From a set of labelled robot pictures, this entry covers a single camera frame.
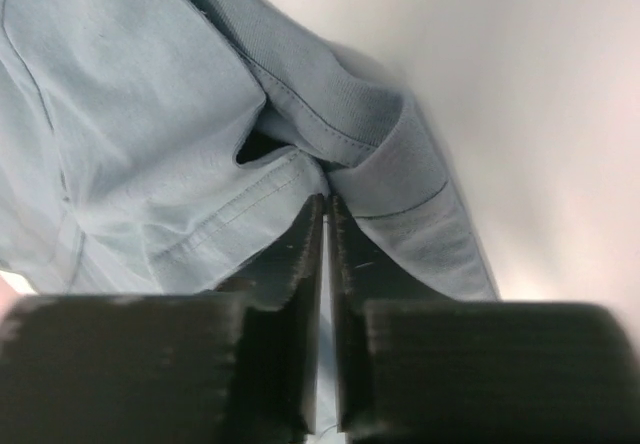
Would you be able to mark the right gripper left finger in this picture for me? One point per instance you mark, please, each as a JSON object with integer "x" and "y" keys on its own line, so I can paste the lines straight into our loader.
{"x": 235, "y": 364}

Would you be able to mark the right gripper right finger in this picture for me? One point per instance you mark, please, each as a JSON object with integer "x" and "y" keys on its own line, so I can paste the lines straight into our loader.
{"x": 414, "y": 366}

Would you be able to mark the grey blue t shirt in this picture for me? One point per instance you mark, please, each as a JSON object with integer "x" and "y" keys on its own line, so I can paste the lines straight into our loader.
{"x": 153, "y": 147}

